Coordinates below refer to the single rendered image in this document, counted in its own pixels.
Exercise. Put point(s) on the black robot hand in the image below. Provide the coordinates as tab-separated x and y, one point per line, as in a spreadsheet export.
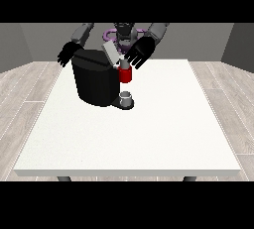
142	51
68	52

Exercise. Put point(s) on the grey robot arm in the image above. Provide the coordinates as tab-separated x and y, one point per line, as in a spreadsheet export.
158	31
82	33

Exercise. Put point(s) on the small grey coffee pod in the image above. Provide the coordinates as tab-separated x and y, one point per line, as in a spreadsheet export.
124	63

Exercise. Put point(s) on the pale grey machine lid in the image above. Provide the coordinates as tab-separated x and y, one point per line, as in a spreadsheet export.
110	52

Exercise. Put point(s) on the black coffee machine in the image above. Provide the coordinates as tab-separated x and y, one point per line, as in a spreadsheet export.
96	78

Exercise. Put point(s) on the grey robot trunk purple rings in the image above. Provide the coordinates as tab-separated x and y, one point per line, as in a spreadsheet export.
124	33

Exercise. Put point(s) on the small grey cup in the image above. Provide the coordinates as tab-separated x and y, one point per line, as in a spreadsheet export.
125	98

